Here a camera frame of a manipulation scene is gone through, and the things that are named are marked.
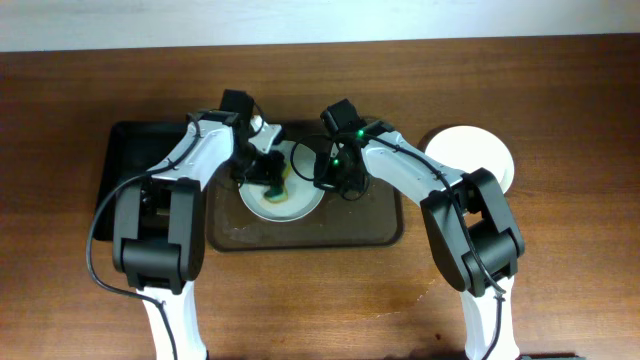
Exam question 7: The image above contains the white plate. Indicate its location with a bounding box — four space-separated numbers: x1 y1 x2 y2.
424 125 515 193

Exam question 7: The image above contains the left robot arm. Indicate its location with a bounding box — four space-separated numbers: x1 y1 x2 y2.
107 110 284 359

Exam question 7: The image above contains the yellow green sponge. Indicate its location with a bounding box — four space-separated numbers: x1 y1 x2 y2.
263 163 292 204

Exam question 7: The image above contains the black sponge tray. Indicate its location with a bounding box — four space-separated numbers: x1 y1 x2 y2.
94 121 206 242

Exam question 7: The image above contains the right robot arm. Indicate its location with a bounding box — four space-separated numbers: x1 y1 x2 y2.
321 130 524 359

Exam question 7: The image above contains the pale green plate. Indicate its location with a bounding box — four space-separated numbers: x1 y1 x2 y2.
239 140 324 222

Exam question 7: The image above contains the brown serving tray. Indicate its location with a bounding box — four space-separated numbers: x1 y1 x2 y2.
205 166 404 252

